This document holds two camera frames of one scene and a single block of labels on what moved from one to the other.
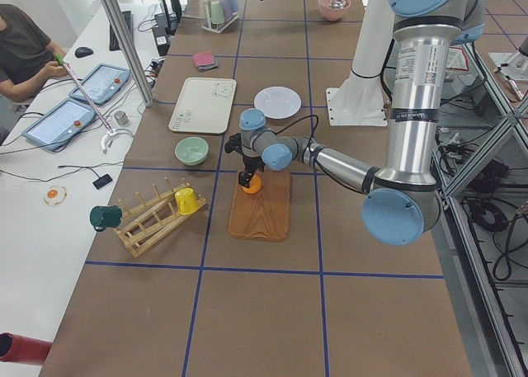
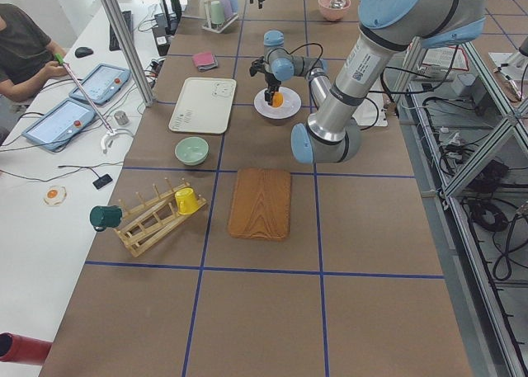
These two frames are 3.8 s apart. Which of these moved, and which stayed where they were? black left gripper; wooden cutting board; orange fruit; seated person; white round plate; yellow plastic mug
Moved: black left gripper; orange fruit
Stayed: seated person; yellow plastic mug; white round plate; wooden cutting board
